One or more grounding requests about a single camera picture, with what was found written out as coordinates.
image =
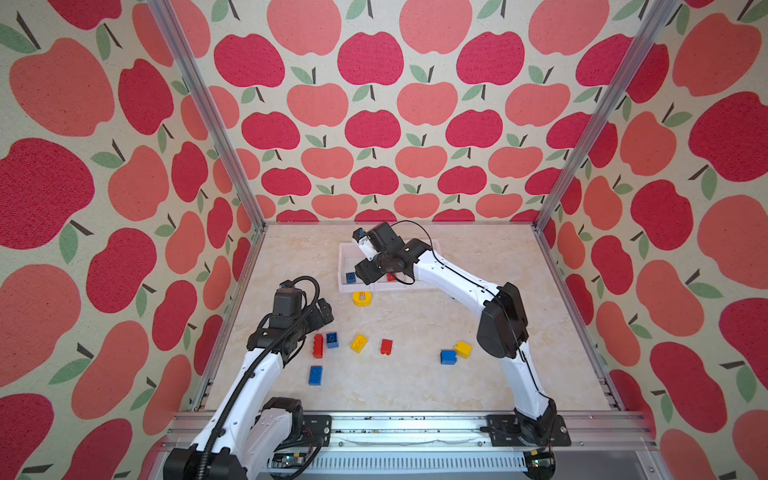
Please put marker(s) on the blue lego lower right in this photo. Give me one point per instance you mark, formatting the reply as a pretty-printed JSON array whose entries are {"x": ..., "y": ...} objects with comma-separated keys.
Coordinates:
[{"x": 448, "y": 357}]

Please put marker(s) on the aluminium front rail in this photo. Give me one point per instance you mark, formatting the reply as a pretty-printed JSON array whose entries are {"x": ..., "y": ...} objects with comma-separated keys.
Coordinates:
[{"x": 434, "y": 445}]

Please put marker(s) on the yellow lego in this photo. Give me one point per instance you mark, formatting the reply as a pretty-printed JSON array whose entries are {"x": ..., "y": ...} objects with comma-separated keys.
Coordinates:
[{"x": 463, "y": 349}]

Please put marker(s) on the red small lego center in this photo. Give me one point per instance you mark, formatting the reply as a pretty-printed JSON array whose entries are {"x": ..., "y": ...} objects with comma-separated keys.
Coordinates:
[{"x": 386, "y": 347}]

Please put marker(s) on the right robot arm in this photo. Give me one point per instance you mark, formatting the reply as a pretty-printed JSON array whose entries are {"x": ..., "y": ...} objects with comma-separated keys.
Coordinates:
[{"x": 502, "y": 321}]

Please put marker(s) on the yellow lego angled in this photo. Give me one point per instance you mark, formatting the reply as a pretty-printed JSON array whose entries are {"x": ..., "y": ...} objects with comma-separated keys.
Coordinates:
[{"x": 359, "y": 343}]

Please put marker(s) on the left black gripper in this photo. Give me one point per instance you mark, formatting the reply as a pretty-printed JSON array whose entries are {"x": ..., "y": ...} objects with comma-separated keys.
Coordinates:
[{"x": 316, "y": 319}]

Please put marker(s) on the right aluminium frame post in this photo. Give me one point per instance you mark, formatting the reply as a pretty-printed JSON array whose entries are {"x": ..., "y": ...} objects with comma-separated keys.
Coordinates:
[{"x": 650, "y": 28}]

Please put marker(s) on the left aluminium frame post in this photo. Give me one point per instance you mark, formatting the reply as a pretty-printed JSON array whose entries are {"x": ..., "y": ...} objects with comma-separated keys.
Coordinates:
[{"x": 173, "y": 33}]

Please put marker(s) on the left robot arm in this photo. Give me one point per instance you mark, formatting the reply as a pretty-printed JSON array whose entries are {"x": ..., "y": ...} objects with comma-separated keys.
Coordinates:
[{"x": 248, "y": 430}]

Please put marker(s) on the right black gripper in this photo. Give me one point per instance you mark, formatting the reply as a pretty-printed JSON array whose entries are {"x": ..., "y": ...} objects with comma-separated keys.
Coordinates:
[{"x": 364, "y": 272}]

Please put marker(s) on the aluminium frame post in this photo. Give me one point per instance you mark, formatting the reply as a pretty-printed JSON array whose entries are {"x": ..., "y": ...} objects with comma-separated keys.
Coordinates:
[
  {"x": 173, "y": 33},
  {"x": 650, "y": 28}
]

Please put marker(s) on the circuit board on rail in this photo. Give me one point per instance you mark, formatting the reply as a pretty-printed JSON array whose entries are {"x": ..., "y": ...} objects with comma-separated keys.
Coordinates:
[{"x": 287, "y": 460}]

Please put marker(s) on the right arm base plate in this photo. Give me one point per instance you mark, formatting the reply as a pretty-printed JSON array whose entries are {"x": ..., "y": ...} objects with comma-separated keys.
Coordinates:
[{"x": 504, "y": 431}]

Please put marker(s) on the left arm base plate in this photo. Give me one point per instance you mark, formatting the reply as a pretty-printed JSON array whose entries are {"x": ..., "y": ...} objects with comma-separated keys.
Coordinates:
[{"x": 308, "y": 430}]

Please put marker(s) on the blue long lego bottom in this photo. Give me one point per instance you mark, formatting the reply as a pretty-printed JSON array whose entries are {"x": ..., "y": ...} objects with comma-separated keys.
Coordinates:
[{"x": 315, "y": 375}]

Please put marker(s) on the red long lego lower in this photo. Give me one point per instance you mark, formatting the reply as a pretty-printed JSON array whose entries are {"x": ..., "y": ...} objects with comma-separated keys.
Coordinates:
[{"x": 318, "y": 346}]

